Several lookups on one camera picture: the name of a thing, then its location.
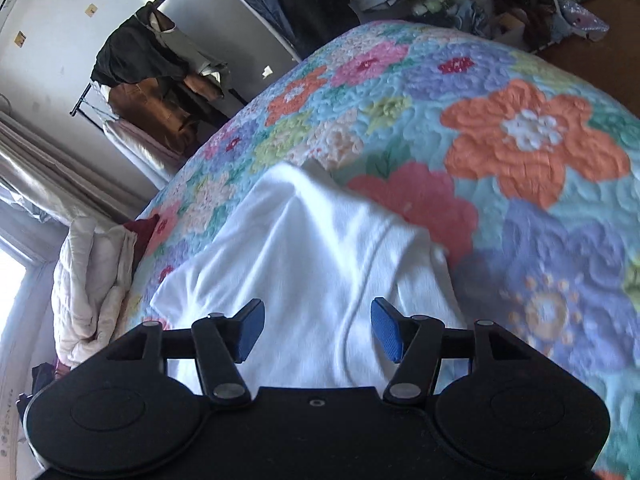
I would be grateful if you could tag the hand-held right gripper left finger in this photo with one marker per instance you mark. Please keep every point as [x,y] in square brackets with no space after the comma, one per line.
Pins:
[250,327]

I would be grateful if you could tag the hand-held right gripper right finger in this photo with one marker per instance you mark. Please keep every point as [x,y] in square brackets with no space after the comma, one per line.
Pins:
[387,330]

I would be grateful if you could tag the white t-shirt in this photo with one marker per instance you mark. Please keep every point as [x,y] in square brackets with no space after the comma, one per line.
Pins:
[310,260]

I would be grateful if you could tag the black clothes rack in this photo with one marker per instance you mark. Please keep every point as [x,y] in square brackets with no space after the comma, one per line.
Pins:
[82,97]

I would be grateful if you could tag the dark red cloth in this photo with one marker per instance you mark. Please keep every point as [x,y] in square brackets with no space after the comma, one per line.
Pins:
[142,237]

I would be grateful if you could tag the folded white quilted duvet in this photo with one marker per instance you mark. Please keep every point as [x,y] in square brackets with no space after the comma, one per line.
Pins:
[85,285]

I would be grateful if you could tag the floral quilted bedspread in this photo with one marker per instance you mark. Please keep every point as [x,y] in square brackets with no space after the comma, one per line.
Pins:
[525,210]

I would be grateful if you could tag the white hanging garment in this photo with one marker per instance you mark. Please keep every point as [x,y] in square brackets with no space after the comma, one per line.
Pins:
[145,145]

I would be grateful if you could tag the brown hanging garment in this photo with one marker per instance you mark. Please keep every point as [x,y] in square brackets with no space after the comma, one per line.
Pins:
[155,110]

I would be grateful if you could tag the window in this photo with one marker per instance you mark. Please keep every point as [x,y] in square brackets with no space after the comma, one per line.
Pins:
[10,300]

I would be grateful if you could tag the silver grey curtain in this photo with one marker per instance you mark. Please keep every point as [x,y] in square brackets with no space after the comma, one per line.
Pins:
[30,205]

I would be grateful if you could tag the beige patterned curtain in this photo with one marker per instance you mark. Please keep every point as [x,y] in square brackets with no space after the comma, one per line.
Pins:
[55,160]

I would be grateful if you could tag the blue cloth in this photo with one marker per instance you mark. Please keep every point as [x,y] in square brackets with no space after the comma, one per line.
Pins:
[470,17]

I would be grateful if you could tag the cardboard box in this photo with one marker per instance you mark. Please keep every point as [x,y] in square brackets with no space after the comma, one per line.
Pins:
[509,27]

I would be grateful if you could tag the dark hanging pants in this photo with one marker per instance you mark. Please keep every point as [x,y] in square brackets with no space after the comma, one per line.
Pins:
[300,0]

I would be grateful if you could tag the clear plastic bag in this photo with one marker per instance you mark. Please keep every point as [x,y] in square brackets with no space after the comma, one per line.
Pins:
[585,17]

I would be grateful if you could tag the white wall socket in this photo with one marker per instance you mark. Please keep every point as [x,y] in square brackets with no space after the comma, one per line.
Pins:
[267,71]

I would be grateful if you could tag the yellow wall sticker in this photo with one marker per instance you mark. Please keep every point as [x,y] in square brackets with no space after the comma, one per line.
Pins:
[91,9]
[20,38]

